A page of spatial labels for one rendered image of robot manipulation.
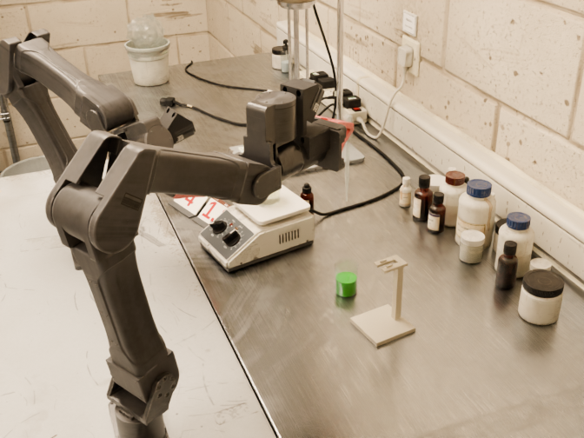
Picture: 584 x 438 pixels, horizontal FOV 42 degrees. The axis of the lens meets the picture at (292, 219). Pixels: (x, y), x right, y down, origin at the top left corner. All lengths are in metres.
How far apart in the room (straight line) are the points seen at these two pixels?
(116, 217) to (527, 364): 0.71
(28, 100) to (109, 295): 0.68
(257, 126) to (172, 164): 0.18
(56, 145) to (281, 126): 0.59
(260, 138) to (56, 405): 0.51
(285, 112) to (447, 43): 0.81
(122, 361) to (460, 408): 0.50
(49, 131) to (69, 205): 0.65
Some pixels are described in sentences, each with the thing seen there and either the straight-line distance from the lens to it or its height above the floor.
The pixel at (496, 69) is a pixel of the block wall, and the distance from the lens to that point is 1.64.
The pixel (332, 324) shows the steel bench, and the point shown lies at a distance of 1.30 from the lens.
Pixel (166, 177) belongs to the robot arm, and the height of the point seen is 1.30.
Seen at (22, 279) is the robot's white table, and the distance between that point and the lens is 1.53.
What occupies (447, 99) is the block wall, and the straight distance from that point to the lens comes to 1.82.
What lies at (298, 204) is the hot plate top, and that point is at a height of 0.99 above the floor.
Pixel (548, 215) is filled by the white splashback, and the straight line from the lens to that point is 1.49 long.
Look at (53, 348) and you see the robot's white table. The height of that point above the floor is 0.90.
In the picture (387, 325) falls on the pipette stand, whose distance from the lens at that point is 1.29.
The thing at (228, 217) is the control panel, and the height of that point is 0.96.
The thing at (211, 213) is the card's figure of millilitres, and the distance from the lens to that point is 1.61.
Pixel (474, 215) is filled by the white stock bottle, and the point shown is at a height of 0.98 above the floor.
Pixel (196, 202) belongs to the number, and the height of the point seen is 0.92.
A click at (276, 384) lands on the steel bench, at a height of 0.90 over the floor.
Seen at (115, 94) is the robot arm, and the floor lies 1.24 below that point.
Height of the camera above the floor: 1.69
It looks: 29 degrees down
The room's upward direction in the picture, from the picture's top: 1 degrees counter-clockwise
